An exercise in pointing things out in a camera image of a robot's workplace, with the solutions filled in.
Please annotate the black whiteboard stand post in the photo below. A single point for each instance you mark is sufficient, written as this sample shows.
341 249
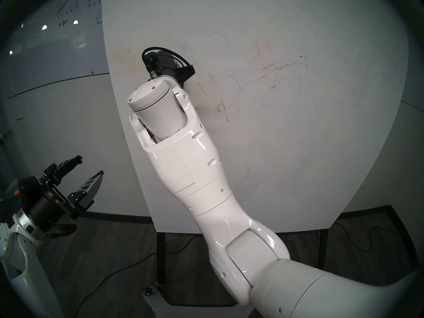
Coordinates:
161 257
322 251

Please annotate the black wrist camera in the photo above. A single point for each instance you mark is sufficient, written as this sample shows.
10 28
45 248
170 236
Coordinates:
149 62
28 188

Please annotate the grey stand base plate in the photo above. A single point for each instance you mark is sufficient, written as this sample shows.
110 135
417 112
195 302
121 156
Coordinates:
185 304

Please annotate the white freestanding whiteboard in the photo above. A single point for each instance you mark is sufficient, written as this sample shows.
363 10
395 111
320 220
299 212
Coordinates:
298 138

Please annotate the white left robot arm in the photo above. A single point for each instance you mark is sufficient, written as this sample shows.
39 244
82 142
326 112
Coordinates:
29 287

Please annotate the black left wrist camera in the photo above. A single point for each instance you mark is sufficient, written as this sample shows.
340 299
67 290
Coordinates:
28 188

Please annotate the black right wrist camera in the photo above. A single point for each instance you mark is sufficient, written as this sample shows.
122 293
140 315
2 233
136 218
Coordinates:
149 62

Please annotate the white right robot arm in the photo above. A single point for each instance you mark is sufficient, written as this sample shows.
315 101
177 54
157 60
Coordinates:
198 175

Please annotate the wall-mounted glass whiteboard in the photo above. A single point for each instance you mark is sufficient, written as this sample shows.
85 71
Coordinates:
49 49

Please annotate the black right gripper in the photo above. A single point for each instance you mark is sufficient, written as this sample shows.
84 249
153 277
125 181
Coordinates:
167 65

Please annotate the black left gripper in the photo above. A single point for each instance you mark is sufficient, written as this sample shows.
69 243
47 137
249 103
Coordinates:
49 208

